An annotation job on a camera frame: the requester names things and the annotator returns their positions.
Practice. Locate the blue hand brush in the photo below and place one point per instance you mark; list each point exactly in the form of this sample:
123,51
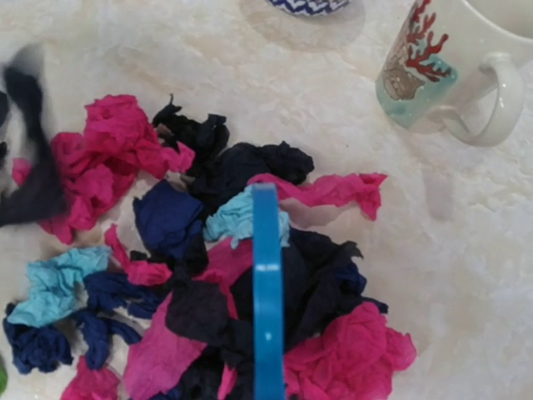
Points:
268,290

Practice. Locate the pile of coloured paper scraps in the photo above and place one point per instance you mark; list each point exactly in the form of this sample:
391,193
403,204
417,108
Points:
150,290

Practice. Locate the patterned red ceramic bowl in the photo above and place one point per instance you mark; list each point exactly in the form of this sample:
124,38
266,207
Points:
309,8

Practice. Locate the cream ceramic mug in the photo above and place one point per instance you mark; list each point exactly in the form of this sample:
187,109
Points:
456,63

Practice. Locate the green paper scrap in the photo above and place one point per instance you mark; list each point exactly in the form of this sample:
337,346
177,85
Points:
3,378

